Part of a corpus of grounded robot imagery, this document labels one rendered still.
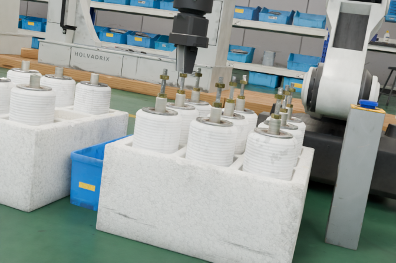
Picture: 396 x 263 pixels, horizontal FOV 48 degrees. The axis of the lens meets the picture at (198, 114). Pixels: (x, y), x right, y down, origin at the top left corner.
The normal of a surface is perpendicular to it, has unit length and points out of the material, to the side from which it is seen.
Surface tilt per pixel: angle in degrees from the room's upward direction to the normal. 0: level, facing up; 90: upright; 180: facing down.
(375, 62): 90
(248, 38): 90
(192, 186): 90
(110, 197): 90
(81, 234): 0
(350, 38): 68
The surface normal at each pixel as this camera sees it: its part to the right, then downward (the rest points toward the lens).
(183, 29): -0.86, -0.04
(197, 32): 0.49, 0.21
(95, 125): 0.93, 0.18
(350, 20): -0.25, -0.27
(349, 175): -0.29, 0.11
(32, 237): 0.14, -0.98
